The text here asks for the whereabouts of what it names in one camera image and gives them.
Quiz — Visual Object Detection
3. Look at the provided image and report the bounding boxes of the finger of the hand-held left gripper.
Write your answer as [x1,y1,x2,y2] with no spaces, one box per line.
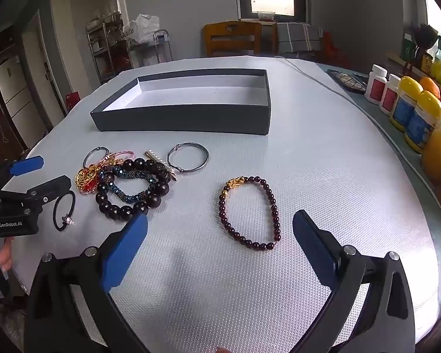
[26,175,71,209]
[0,155,45,189]

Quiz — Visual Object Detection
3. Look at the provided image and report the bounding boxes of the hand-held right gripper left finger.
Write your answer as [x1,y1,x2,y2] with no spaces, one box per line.
[24,213,149,353]

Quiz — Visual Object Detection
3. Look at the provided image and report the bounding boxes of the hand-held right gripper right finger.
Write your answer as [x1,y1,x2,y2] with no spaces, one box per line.
[292,209,416,353]

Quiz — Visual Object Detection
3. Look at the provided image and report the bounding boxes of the black hair tie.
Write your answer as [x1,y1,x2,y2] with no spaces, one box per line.
[53,190,76,232]

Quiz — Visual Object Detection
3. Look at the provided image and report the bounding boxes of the gold red chain bracelet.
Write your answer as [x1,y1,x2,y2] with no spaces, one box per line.
[75,165,101,195]

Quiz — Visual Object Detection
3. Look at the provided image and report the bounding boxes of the dark red bead bracelet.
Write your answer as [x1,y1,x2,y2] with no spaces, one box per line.
[218,176,282,252]

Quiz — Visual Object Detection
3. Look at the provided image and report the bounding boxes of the small silver bangle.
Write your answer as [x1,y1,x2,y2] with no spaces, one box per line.
[83,146,111,168]

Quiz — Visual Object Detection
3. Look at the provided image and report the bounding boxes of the blue beaded bracelet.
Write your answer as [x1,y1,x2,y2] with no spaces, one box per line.
[97,167,158,204]

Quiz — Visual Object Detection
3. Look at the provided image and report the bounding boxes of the large dark bead bracelet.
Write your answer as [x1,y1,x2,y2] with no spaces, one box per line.
[96,157,171,221]

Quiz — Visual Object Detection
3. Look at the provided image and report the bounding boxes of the pink cord bracelet gold rings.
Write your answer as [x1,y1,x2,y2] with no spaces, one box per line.
[99,150,135,166]

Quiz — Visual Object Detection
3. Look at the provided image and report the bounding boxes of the large silver bangle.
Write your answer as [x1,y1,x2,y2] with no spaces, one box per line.
[167,142,210,173]

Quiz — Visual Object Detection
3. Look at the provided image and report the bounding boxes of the pearl hair clip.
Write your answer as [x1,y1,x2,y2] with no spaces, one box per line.
[144,149,178,182]

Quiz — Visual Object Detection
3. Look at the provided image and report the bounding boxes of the dark grey shallow box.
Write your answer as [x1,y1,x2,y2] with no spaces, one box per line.
[90,68,272,135]

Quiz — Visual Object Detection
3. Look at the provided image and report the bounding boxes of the person's left hand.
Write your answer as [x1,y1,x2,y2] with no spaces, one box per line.
[0,236,14,273]

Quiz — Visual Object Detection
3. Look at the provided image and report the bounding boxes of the white refrigerator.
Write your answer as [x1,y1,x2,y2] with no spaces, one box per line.
[0,57,34,148]

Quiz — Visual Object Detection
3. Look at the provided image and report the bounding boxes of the red box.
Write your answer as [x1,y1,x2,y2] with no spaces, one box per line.
[65,91,82,111]

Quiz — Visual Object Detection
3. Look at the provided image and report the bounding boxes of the metal shelf rack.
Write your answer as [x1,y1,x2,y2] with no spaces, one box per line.
[86,13,131,85]

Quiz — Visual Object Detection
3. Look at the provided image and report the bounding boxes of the orange jar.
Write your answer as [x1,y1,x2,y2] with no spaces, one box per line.
[421,99,441,184]

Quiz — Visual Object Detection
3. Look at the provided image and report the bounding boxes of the yellow bottle blue label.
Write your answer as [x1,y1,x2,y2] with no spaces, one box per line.
[404,90,441,154]
[390,76,424,132]

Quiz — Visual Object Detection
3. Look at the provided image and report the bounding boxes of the white bottle red label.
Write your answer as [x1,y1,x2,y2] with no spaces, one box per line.
[379,74,402,115]
[365,64,388,104]

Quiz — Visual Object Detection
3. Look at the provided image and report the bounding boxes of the dark patterned tray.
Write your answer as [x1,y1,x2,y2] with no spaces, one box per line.
[326,68,368,94]

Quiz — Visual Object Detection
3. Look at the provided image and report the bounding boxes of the white plastic bag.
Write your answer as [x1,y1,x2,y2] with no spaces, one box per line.
[127,14,160,45]

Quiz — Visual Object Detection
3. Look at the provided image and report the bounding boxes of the small metal cart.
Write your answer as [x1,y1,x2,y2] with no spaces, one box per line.
[153,29,173,63]

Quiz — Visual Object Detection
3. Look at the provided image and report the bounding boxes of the red bag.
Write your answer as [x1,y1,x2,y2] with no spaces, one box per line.
[321,31,348,67]

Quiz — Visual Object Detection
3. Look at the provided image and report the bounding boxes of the grey plaid cushion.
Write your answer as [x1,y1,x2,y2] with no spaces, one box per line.
[276,22,322,54]

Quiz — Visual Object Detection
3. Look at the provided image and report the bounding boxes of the green box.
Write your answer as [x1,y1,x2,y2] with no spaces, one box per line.
[400,33,417,63]

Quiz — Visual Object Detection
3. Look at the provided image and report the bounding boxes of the wooden chair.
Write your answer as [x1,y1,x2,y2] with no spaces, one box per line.
[203,21,262,58]

